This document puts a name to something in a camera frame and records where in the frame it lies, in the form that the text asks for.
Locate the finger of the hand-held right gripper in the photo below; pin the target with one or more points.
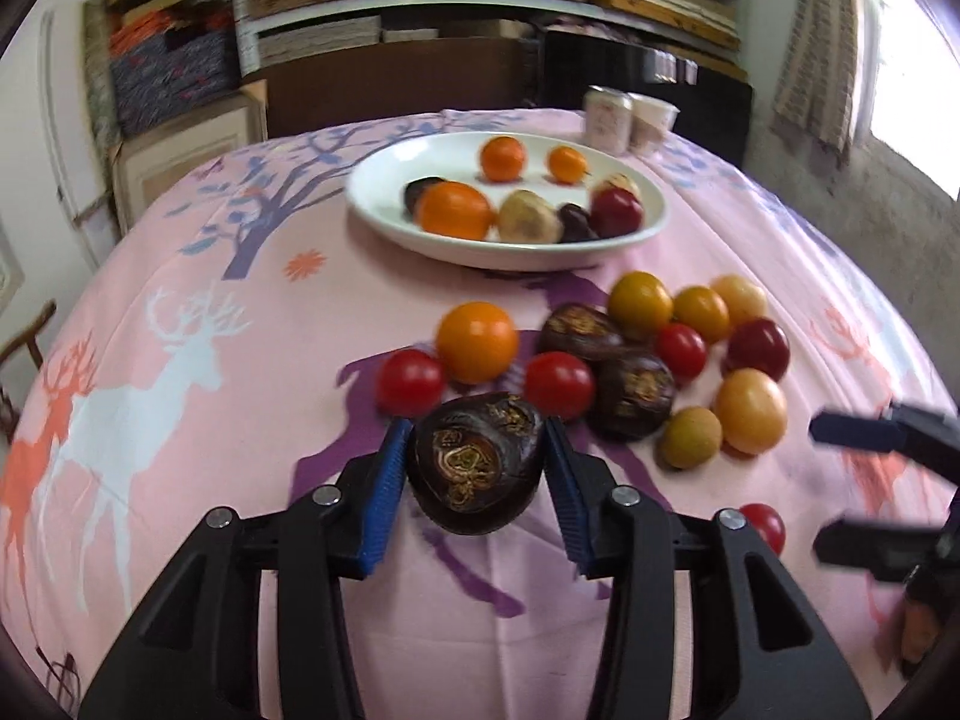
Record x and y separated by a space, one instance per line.
862 544
847 431

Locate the white metal shelf rack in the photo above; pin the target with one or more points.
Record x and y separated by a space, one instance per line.
245 7

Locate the beige checked curtain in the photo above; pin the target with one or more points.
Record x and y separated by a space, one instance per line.
817 52

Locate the pale framed picture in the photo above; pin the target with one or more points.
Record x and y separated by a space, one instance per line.
187 157

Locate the yellow spotted passion fruit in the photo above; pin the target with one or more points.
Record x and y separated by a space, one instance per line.
622 181

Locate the black glossy panel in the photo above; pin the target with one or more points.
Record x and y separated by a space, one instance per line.
712 116

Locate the large orange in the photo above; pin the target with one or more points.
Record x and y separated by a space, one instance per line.
502 157
454 210

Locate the white paper cup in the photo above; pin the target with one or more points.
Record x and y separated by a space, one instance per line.
654 124

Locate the stack of blue patterned boxes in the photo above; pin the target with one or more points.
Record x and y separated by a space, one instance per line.
172 75

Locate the carved wooden chair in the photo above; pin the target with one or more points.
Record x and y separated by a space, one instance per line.
31 341

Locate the dark purple plum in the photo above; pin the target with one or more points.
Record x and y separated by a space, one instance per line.
576 225

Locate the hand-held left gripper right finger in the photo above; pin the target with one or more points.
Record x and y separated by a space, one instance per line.
574 502

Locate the medium orange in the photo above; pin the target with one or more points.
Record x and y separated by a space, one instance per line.
476 341

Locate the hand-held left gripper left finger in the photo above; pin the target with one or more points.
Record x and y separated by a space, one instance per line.
382 502

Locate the grey marbled board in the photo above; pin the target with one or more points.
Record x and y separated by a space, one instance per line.
101 75

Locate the red tomato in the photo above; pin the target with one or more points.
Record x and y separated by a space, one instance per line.
763 526
409 382
681 350
559 382

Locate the small yellow green fruit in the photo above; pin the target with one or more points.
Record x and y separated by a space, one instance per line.
690 436

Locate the stack of orange boxes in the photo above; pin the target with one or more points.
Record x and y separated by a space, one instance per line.
142 28

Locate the dark red plum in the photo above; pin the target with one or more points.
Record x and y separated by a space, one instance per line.
757 347
616 211

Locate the brown wooden chair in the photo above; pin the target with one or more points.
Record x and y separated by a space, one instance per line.
397 90

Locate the person's right hand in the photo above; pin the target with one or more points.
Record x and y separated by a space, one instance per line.
919 622

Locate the pink deer printed tablecloth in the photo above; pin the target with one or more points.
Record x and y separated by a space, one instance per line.
225 465

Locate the white board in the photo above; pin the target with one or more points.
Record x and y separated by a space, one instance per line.
75 127

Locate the white plate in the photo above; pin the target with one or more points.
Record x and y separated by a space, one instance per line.
382 191

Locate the bright window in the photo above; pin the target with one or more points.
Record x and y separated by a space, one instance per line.
915 75

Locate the small orange tomato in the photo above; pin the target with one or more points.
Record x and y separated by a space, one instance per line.
566 163

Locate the pale pink drink can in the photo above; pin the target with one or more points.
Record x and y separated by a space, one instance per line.
607 120

